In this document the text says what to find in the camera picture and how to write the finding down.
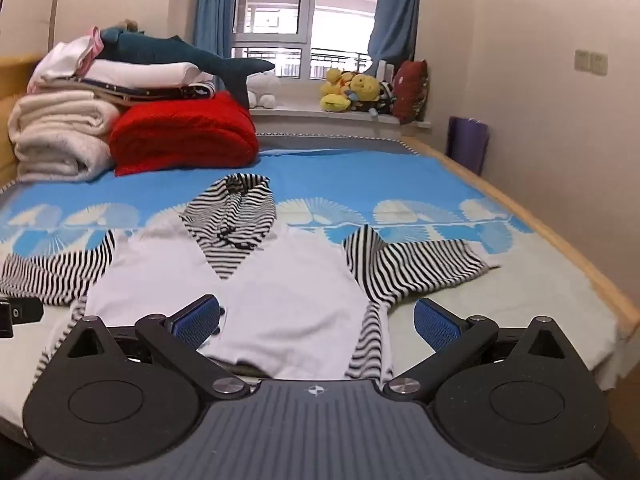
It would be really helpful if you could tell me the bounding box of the dark red cushion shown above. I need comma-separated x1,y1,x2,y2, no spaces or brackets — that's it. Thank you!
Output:
391,59,431,125

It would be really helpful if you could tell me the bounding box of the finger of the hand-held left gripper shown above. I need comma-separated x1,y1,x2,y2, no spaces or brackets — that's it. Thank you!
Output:
0,297,44,339

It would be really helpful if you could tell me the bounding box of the blue white printed bed sheet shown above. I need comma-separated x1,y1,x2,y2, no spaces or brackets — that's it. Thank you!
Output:
0,146,623,453

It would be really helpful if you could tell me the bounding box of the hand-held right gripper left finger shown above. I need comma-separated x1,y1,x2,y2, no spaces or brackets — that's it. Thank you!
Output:
52,294,251,400

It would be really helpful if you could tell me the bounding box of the white window sill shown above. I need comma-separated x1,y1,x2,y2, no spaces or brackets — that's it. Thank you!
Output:
247,104,434,137

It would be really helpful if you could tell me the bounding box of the wall switch plate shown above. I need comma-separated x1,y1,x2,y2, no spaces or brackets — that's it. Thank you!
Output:
574,49,609,77

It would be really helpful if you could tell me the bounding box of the pink white folded cloth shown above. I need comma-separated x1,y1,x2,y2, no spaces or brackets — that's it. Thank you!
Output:
27,25,107,94

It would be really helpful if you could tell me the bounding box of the blue curtain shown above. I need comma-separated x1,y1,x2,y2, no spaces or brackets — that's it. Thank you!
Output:
367,0,422,64
192,0,242,92

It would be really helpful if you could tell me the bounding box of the beige wardrobe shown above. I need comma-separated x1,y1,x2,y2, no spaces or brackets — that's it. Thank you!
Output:
0,0,67,62

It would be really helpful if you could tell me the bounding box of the purple box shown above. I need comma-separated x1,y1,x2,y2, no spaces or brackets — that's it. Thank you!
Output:
446,116,490,176

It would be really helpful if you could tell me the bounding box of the white plush toy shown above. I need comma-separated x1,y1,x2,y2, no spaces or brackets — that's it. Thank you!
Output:
247,71,282,110

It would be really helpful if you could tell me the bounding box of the yellow round plush toy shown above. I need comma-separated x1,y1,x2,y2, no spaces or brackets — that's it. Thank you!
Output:
346,74,384,107

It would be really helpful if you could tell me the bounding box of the window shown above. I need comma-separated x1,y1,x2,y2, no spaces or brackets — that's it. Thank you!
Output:
230,0,382,81

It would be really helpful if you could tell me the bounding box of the blue shark plush toy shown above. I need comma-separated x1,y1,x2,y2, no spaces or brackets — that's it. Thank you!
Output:
97,27,276,109

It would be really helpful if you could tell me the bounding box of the cream folded blanket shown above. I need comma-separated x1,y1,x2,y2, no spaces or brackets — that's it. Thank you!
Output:
7,90,122,184

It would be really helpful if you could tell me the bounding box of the striped white hooded shirt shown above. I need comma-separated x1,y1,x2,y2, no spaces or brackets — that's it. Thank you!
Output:
0,172,501,382

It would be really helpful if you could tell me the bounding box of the navy patterned folded cloth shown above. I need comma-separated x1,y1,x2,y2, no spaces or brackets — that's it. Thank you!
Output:
82,80,217,107

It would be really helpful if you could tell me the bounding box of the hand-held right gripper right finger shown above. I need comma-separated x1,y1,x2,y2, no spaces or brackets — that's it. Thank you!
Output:
384,297,587,402

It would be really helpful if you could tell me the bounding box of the yellow duck plush toy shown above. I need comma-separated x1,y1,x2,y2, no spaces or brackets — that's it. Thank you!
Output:
320,67,353,113

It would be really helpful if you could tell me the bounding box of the red folded blanket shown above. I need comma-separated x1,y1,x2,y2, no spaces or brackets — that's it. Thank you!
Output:
109,91,261,177

